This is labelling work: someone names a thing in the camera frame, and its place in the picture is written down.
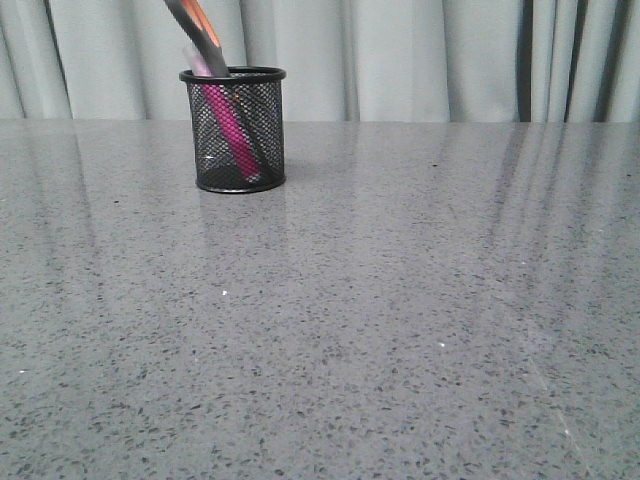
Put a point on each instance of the magenta marker pen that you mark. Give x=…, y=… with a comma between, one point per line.
x=225, y=117

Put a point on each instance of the grey orange scissors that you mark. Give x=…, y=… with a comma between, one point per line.
x=194, y=22

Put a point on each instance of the black mesh pen holder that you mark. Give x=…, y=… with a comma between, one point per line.
x=256, y=95

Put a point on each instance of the grey curtain backdrop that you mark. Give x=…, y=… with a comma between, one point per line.
x=434, y=61

